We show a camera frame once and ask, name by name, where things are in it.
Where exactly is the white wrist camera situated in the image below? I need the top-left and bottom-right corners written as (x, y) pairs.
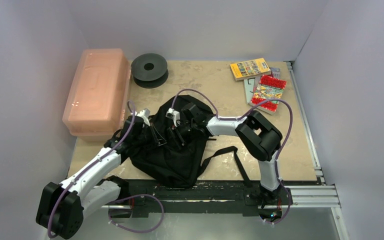
top-left (136, 108), bottom-right (151, 126)
top-left (165, 107), bottom-right (180, 126)

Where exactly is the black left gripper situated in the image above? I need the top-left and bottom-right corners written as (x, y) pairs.
top-left (132, 122), bottom-right (166, 150)

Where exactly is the red comic book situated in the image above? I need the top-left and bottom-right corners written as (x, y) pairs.
top-left (248, 75), bottom-right (287, 115)

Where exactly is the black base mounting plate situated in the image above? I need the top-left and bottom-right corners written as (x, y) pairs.
top-left (108, 179), bottom-right (293, 222)

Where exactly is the black student backpack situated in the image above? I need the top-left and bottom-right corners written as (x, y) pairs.
top-left (127, 95), bottom-right (251, 189)

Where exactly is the black filament spool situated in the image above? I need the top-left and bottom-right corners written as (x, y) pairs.
top-left (131, 53), bottom-right (169, 89)

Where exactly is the yellow picture book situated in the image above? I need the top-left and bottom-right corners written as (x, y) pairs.
top-left (229, 58), bottom-right (272, 81)

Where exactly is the small patterned card pack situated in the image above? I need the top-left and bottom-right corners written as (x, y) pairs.
top-left (269, 67), bottom-right (281, 79)

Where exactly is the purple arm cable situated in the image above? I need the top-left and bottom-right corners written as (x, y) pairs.
top-left (171, 88), bottom-right (294, 181)
top-left (47, 100), bottom-right (137, 239)

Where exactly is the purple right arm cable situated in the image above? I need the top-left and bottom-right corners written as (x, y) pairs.
top-left (171, 88), bottom-right (294, 181)

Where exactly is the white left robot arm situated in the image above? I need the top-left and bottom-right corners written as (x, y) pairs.
top-left (35, 110), bottom-right (151, 240)

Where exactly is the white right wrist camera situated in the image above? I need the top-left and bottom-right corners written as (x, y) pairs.
top-left (165, 107), bottom-right (180, 126)

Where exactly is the aluminium frame rail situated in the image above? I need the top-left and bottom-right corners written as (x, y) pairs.
top-left (286, 61), bottom-right (350, 240)

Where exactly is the translucent pink storage box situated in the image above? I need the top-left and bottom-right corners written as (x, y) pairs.
top-left (62, 48), bottom-right (131, 142)

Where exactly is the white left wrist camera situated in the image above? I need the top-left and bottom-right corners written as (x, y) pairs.
top-left (136, 108), bottom-right (151, 126)

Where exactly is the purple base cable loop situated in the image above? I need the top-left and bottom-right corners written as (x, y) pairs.
top-left (107, 193), bottom-right (165, 234)

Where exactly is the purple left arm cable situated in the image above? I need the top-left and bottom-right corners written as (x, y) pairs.
top-left (47, 100), bottom-right (137, 239)

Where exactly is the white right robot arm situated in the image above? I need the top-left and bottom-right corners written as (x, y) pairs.
top-left (165, 103), bottom-right (283, 204)

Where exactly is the grey thin booklet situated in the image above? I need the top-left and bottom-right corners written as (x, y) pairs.
top-left (243, 77), bottom-right (255, 104)

